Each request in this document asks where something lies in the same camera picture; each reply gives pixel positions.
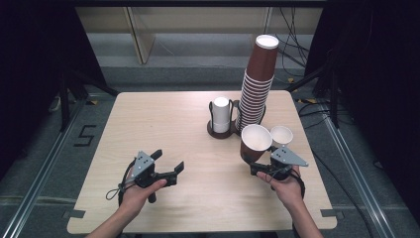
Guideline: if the person's left hand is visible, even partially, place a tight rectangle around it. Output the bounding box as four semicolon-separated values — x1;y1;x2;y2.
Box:
118;178;168;216

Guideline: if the black metal stand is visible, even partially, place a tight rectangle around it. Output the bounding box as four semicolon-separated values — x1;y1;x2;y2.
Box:
58;68;121;133
285;62;342;130

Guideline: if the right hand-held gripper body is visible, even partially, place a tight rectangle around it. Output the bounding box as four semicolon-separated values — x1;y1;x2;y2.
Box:
250;145;310;181

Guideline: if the stack of white paper cups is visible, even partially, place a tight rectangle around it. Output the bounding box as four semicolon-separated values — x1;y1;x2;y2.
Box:
212;96;233;135

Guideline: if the stack of brown paper cups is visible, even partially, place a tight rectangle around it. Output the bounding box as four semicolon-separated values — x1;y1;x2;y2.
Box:
235;34;280;134

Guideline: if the grey tape piece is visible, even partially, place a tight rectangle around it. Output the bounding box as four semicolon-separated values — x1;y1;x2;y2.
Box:
319;208;345;220
61;208;86;220

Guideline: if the person's right hand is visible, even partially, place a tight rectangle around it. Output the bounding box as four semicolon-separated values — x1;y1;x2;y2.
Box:
256;165;307;213

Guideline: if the dark double cup holder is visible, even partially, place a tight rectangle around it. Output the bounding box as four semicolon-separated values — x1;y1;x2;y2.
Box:
206;99;267;140

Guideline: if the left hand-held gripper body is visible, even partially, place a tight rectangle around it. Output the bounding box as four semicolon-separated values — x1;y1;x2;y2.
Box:
130;150;178;204

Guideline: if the beige cabinet panel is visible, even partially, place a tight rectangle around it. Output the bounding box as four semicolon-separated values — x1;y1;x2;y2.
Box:
123;7;157;65

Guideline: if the metal floor rail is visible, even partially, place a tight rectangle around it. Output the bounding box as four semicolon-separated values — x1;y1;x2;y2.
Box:
0;95;91;238
317;98;403;238

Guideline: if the black curtain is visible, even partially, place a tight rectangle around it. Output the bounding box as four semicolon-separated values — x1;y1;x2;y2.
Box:
0;0;108;181
302;0;420;227

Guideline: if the single brown paper cup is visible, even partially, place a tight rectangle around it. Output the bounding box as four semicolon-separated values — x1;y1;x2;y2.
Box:
239;123;274;165

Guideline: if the bundle of black hanging cables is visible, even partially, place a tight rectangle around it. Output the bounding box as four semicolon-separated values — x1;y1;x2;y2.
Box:
277;7;312;79

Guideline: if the black floor cable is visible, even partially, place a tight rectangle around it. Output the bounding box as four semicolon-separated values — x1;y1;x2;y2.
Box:
297;101;376;238

